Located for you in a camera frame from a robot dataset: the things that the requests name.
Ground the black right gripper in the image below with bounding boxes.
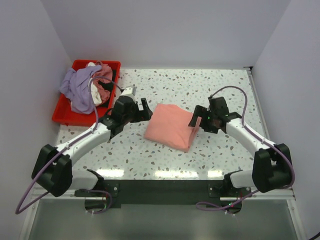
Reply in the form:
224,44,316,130
188,105,218,134

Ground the salmon pink t shirt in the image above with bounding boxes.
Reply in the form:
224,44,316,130
144,103,201,153

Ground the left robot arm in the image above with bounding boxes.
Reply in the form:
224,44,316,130
31,96,153,197

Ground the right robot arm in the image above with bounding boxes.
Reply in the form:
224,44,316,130
188,97,295,197

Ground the black t shirt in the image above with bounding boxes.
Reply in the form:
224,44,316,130
97,76,117,108

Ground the white t shirt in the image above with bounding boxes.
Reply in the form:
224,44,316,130
90,77,102,107

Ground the dusty rose t shirt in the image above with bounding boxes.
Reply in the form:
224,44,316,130
92,61,114,101

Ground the lavender t shirt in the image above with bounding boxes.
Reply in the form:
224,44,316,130
59,65,102,115

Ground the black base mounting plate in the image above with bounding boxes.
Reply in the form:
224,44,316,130
74,180,252,214

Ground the red plastic bin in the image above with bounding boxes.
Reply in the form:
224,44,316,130
51,60,121,127

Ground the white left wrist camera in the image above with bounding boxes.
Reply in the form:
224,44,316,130
120,85,137,99

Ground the aluminium frame rail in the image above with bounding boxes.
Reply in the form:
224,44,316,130
20,67,306,240

